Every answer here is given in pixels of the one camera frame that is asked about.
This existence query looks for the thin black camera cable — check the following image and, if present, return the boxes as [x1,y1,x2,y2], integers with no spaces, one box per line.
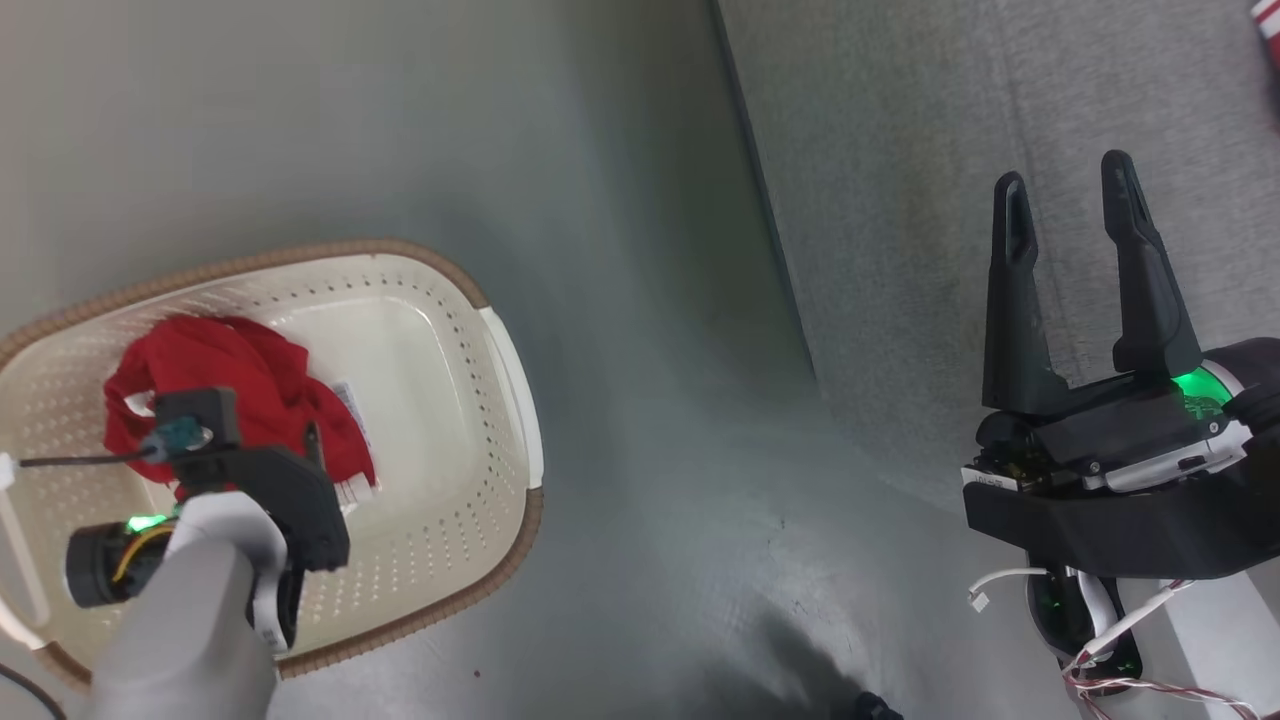
[15,448,161,471]

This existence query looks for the red garment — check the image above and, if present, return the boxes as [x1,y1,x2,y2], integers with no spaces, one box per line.
[103,315,379,503]

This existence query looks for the red and white twisted wires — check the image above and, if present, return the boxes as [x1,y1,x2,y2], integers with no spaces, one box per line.
[1062,578,1263,720]

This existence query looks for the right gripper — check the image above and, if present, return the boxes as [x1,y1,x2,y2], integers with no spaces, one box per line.
[962,150,1280,493]

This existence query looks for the white wire with plug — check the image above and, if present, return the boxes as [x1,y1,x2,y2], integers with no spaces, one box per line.
[967,567,1048,614]

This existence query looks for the cream perforated laundry basket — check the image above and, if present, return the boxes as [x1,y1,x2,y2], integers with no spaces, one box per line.
[0,238,546,693]

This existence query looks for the grey fabric sofa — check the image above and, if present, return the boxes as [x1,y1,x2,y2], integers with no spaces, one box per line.
[712,0,1280,521]

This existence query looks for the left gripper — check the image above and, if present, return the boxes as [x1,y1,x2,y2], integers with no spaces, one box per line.
[178,420,351,656]

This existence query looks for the red and white item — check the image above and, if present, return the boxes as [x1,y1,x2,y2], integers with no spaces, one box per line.
[1250,0,1280,73]

